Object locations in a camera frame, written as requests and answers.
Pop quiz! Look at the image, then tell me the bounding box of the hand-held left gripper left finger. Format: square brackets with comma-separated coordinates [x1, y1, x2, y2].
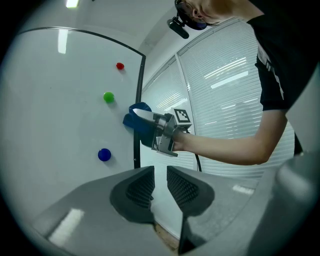
[31, 165, 176, 256]

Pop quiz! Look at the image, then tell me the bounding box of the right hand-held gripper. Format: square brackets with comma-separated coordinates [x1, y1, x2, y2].
[132, 107, 193, 158]

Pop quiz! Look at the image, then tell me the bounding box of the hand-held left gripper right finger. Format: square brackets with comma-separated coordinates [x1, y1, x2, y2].
[166, 165, 261, 256]

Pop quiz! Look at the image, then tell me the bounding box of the blue cloth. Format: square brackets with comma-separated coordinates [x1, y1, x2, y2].
[122, 101, 156, 145]

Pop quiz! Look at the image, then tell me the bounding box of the black-framed whiteboard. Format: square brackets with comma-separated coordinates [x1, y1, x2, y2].
[1, 26, 147, 227]

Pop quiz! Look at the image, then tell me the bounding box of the person's right forearm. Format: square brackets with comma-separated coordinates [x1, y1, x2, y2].
[171, 128, 276, 166]

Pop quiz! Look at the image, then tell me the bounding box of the blue round magnet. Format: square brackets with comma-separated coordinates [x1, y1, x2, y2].
[97, 148, 112, 162]

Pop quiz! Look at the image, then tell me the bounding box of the person's face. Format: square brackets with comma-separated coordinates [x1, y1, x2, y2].
[174, 0, 266, 26]

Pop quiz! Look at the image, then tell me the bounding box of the black t-shirt with white print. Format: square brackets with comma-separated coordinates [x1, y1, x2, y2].
[246, 0, 320, 113]

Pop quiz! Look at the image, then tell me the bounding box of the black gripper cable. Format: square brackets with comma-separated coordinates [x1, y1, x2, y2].
[183, 127, 203, 173]

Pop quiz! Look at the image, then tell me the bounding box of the glass wall with white blinds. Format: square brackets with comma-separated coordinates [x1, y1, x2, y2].
[140, 17, 296, 179]

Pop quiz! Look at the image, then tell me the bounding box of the black head-mounted camera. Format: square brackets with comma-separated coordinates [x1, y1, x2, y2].
[166, 0, 208, 40]

